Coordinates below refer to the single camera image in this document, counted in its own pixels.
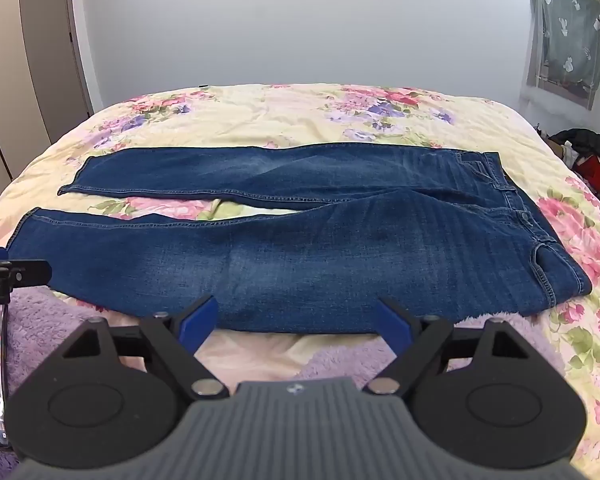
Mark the green printed curtain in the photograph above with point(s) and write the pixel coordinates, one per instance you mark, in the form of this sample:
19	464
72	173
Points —
572	35

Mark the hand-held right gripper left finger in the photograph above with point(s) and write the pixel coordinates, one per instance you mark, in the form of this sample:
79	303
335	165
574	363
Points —
202	324

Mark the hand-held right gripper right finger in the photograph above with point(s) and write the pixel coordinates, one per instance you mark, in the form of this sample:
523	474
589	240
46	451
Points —
391	322

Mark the purple fuzzy blanket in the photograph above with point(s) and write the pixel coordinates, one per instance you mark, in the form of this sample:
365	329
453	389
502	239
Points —
35	330

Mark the floral bed quilt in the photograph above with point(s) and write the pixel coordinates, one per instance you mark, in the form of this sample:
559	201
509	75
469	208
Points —
280	115

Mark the red garment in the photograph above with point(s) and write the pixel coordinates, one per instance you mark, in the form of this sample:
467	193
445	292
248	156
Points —
594	172

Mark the beige wardrobe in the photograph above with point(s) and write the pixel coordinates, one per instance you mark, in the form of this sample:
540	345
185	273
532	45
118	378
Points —
0	85

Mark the pile of clothes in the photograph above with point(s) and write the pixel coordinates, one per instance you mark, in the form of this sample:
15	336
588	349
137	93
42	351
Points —
587	140

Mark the blue denim pants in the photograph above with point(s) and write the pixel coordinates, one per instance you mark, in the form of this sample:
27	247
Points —
330	260

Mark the cardboard box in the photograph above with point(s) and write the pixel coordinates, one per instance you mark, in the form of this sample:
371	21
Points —
560	149

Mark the pale pink bedsheet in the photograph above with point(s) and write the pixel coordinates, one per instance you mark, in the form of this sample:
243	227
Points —
265	352

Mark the grey door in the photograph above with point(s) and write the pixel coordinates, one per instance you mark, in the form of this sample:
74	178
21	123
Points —
50	35

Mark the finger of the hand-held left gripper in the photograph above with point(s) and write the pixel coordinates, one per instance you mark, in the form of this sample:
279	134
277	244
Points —
32	272

